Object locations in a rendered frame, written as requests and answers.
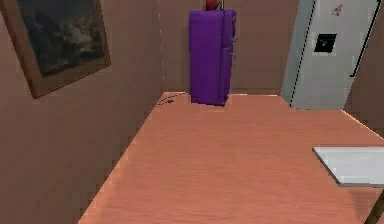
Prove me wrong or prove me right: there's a purple fridge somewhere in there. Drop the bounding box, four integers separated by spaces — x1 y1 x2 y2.
188 8 238 107

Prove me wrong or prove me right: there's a red object on fridge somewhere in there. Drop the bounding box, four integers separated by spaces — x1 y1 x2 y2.
205 0 222 11

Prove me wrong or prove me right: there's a white fridge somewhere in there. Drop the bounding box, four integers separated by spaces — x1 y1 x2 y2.
280 0 383 111

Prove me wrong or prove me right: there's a framed dark landscape painting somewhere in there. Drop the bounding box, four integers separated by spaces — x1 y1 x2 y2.
0 0 112 100

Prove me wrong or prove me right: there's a white table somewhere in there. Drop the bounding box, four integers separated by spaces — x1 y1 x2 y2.
312 145 384 224

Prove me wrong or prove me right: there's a black cable on floor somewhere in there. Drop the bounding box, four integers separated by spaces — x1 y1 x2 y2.
157 93 186 107

